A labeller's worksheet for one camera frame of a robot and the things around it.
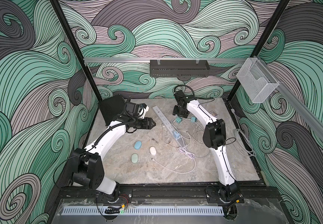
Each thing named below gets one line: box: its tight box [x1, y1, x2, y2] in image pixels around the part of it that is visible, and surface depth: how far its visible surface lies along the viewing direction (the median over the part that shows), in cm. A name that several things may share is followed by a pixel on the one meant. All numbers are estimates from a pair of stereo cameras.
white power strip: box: [152, 105, 188, 148], surface depth 100 cm
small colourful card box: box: [209, 110, 219, 118], surface depth 112 cm
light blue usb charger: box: [173, 130, 180, 139], surface depth 93 cm
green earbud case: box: [130, 153, 139, 164], surface depth 87 cm
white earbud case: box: [149, 146, 157, 156], surface depth 90 cm
